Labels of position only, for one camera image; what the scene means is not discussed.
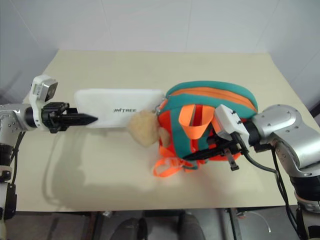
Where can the dark rounded shape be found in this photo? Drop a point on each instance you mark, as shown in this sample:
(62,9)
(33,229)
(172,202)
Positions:
(195,227)
(131,228)

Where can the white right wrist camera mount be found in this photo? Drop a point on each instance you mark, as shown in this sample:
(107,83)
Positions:
(231,122)

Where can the white rectangular case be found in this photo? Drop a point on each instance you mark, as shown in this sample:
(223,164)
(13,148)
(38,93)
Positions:
(117,102)

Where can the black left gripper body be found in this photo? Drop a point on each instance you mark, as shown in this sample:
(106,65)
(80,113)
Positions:
(53,116)

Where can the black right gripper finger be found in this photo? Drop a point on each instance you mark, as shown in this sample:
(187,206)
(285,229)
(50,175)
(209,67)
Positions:
(205,153)

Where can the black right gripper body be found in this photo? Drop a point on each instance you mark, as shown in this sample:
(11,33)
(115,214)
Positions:
(228,148)

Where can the beige plush pom-pom charm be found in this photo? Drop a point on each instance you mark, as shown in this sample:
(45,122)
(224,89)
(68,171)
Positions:
(145,127)

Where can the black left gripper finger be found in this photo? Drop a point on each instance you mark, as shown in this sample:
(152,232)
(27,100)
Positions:
(73,110)
(82,119)

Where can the orange and teal backpack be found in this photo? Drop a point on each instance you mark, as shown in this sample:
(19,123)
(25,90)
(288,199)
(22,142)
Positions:
(215,95)

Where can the black table frame bar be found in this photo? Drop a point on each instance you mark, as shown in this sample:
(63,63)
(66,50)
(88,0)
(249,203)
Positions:
(233,225)

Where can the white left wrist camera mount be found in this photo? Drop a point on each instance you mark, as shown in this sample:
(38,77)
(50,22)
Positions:
(37,100)

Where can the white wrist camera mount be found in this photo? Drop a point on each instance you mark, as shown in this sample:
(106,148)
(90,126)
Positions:
(37,100)
(231,122)

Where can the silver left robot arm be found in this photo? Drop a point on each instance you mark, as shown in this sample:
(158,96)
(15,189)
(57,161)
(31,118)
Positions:
(12,117)

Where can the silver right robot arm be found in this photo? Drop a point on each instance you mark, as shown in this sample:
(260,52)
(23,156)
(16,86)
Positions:
(287,125)

